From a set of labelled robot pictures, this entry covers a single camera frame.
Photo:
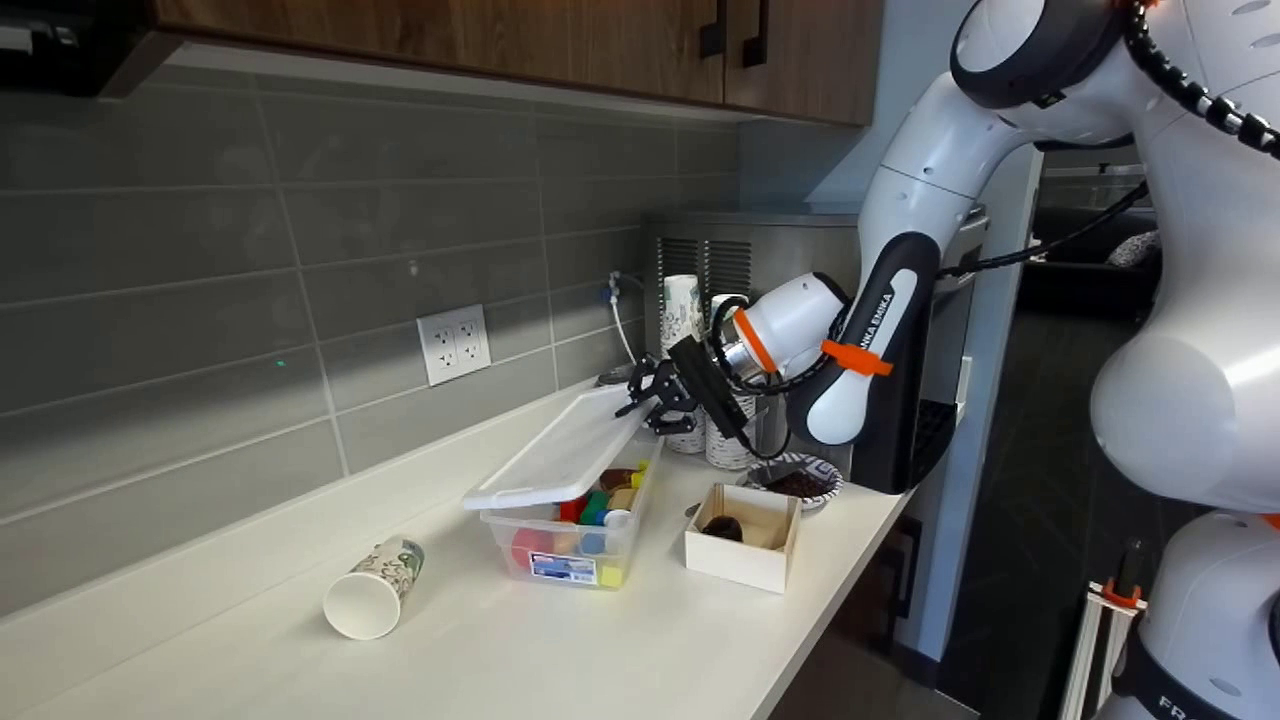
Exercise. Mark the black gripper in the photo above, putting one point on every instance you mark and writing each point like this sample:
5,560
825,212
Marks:
678,397

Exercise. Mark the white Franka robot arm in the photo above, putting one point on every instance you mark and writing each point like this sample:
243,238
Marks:
1202,372

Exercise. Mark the dark patterned bowl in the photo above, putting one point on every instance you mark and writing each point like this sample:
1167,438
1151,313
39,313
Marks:
792,478

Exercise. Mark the yellow toy block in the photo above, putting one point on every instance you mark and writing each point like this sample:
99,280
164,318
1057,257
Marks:
639,483
610,572

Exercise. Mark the curved metal stand black base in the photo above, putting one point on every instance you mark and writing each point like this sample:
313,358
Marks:
618,321

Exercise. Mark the green toy cylinder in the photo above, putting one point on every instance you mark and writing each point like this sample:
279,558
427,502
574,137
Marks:
599,507

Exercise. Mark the red toy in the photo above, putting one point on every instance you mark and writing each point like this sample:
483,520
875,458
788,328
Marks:
571,509

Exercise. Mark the black object in wooden box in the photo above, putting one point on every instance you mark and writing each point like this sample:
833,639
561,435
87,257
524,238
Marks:
722,528

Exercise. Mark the clear plastic toy bin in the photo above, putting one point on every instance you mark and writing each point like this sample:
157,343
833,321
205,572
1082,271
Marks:
574,545

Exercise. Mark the pink toy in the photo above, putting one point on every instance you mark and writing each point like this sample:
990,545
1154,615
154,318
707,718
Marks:
532,549

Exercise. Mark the small wooden box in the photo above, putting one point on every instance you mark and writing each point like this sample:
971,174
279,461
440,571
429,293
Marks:
745,560

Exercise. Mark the narrow wooden cabinet door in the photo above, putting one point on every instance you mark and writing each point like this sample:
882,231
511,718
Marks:
815,63

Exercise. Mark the wide wooden cabinet door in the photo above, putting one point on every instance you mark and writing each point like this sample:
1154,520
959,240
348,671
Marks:
440,40

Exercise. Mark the white stand with orange clips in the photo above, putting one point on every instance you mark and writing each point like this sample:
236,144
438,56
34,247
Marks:
1102,641

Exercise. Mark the black range hood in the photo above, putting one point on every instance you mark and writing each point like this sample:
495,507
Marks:
73,40

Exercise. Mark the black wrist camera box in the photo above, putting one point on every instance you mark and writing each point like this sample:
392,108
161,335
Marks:
707,384

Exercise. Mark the white wall outlet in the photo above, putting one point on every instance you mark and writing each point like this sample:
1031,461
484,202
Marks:
455,345

